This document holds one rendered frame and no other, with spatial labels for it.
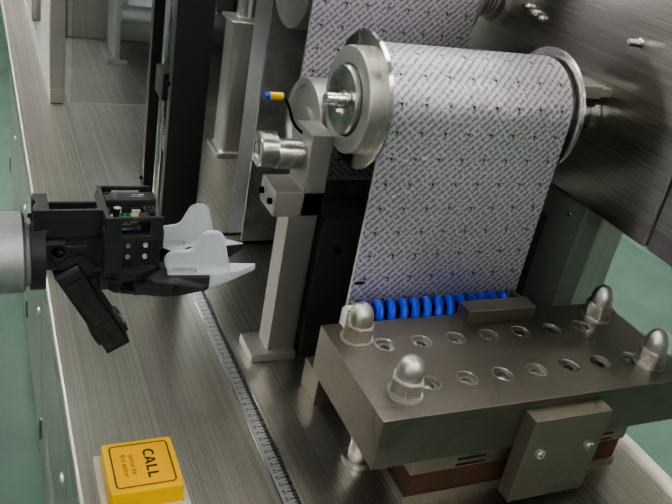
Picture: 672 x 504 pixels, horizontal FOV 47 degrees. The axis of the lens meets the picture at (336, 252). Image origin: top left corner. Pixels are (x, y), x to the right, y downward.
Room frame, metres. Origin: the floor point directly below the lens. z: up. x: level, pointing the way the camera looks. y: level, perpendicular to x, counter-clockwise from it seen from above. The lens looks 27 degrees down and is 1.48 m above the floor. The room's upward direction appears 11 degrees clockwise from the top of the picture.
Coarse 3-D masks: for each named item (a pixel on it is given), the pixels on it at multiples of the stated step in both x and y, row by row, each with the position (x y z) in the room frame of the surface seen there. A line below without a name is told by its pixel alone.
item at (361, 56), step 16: (352, 48) 0.82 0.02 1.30; (368, 48) 0.81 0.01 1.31; (336, 64) 0.85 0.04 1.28; (368, 64) 0.78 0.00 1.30; (368, 80) 0.77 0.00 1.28; (368, 96) 0.77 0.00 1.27; (368, 112) 0.76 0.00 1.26; (368, 128) 0.76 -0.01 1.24; (336, 144) 0.82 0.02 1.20; (352, 144) 0.78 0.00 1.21; (368, 144) 0.78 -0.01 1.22
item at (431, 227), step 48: (384, 192) 0.77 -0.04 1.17; (432, 192) 0.80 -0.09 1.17; (480, 192) 0.83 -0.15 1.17; (528, 192) 0.86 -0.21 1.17; (384, 240) 0.78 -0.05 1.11; (432, 240) 0.81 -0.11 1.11; (480, 240) 0.84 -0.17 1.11; (528, 240) 0.87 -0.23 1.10; (384, 288) 0.79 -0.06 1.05; (432, 288) 0.82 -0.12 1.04; (480, 288) 0.85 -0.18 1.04
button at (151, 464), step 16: (112, 448) 0.58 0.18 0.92; (128, 448) 0.58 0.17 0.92; (144, 448) 0.59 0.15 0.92; (160, 448) 0.59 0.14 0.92; (112, 464) 0.56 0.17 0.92; (128, 464) 0.56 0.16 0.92; (144, 464) 0.57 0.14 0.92; (160, 464) 0.57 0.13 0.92; (176, 464) 0.57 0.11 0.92; (112, 480) 0.54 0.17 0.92; (128, 480) 0.54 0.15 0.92; (144, 480) 0.55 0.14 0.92; (160, 480) 0.55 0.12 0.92; (176, 480) 0.55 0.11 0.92; (112, 496) 0.52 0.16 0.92; (128, 496) 0.53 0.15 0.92; (144, 496) 0.53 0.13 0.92; (160, 496) 0.54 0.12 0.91; (176, 496) 0.55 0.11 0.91
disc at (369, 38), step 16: (368, 32) 0.82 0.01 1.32; (384, 48) 0.79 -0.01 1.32; (384, 64) 0.78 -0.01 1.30; (384, 80) 0.77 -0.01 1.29; (384, 96) 0.77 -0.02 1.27; (384, 112) 0.76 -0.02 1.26; (384, 128) 0.76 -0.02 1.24; (384, 144) 0.76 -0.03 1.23; (352, 160) 0.81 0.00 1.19; (368, 160) 0.77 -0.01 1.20
